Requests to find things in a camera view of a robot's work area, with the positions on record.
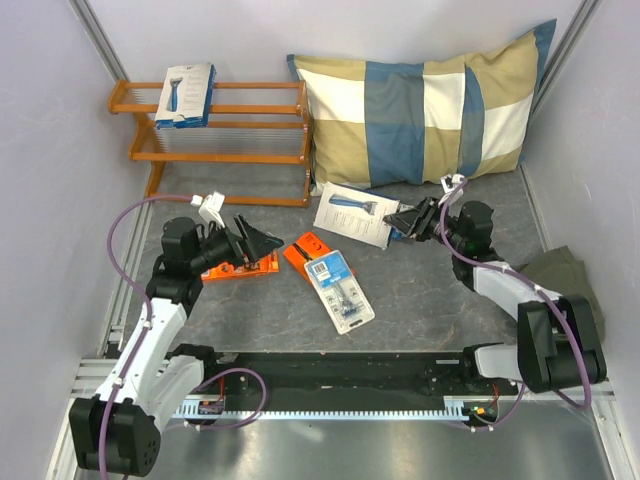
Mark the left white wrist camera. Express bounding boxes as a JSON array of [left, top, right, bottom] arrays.
[[190, 191, 225, 228]]

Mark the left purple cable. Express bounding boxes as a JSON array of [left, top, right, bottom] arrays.
[[97, 194, 201, 480]]

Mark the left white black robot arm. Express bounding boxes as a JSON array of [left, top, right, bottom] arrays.
[[69, 215, 284, 477]]

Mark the white box blue razor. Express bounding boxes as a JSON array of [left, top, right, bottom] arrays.
[[154, 63, 216, 129], [313, 183, 400, 250]]

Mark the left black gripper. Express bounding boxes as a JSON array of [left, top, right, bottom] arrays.
[[190, 214, 282, 273]]

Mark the orange wooden two-tier shelf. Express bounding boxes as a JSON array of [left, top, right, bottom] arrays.
[[107, 80, 312, 208]]

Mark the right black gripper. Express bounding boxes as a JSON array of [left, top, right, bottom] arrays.
[[383, 195, 466, 252]]

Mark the orange razor cartridge pack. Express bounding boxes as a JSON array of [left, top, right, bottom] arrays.
[[201, 251, 280, 283]]

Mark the blue beige checkered pillow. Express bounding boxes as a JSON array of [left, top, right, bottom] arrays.
[[287, 20, 556, 195]]

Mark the clear blister razor pack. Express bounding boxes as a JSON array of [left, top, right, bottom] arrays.
[[304, 250, 375, 335]]

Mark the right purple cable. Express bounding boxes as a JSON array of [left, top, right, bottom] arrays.
[[437, 179, 594, 410]]

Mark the purple cable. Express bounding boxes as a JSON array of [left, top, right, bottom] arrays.
[[437, 179, 594, 410], [97, 194, 201, 480]]

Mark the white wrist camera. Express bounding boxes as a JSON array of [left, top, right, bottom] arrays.
[[440, 174, 466, 194], [190, 191, 225, 228]]

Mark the orange black razor pack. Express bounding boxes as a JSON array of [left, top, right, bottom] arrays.
[[283, 231, 333, 286]]

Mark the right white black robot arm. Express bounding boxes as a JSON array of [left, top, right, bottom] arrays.
[[384, 197, 607, 401]]

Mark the olive green cloth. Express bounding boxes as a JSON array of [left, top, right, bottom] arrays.
[[517, 246, 606, 341]]

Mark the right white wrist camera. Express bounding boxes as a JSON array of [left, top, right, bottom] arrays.
[[440, 174, 466, 194]]

